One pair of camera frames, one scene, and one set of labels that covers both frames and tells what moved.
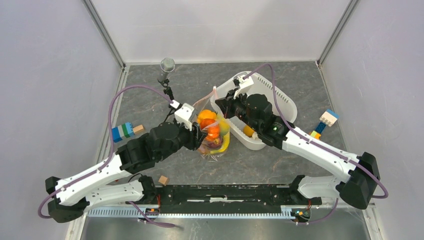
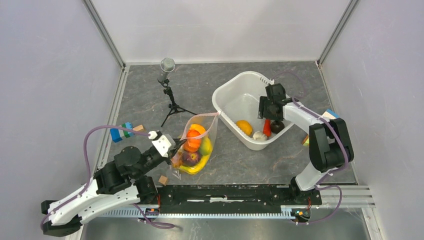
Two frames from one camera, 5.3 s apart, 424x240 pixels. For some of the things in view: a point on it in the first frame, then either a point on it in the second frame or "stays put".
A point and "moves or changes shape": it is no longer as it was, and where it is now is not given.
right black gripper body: (235, 107) to (265, 110)
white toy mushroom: (254, 135) stays put
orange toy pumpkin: (210, 126) moves or changes shape
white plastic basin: (262, 84) stays put
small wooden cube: (163, 180) stays put
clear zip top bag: (208, 112) to (199, 133)
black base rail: (260, 199) stays put
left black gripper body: (194, 136) to (171, 153)
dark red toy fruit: (216, 143) to (189, 158)
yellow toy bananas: (227, 138) to (193, 170)
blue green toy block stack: (126, 130) stays put
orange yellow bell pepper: (206, 117) moves or changes shape
